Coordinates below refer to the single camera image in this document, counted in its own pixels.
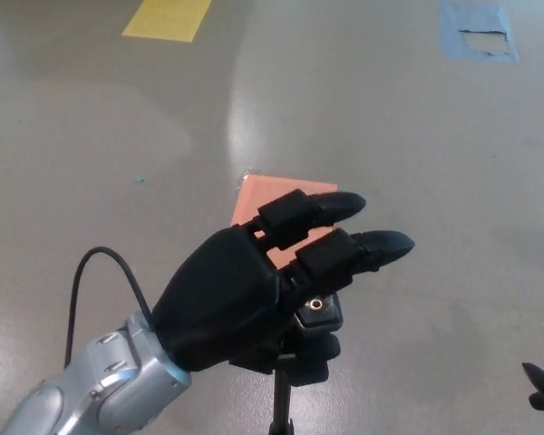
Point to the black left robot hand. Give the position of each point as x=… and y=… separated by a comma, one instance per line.
x=222, y=294

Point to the black tripod phone stand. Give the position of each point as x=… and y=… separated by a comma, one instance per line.
x=319, y=312

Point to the orange floor marker sheet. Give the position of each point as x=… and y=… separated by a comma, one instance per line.
x=251, y=195

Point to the yellow floor marker sheet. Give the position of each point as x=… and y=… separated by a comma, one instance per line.
x=168, y=20

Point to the torn blue floor marker sheet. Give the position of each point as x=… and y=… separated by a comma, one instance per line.
x=451, y=41

